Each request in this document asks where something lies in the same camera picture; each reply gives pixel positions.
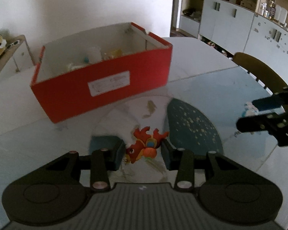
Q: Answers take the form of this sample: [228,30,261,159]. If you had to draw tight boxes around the white pastel lidded cup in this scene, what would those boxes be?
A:
[87,46,102,64]

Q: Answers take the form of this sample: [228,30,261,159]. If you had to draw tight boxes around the red orange fish toy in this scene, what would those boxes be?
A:
[123,126,170,164]

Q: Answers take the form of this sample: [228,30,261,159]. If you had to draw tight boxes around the white bunny figurine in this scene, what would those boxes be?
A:
[242,102,259,117]

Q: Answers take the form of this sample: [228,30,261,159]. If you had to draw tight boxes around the white sunglasses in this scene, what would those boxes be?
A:
[6,40,22,51]

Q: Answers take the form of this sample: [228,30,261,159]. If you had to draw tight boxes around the red cardboard storage box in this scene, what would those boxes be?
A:
[30,22,173,123]

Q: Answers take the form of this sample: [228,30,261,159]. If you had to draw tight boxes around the yellow rectangular carton box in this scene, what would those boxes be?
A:
[103,49,123,60]

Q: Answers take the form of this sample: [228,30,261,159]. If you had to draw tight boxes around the white drawer cabinet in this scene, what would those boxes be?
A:
[0,35,35,82]

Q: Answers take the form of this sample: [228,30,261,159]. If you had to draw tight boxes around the light blue wall cabinet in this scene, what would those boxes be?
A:
[179,0,288,84]

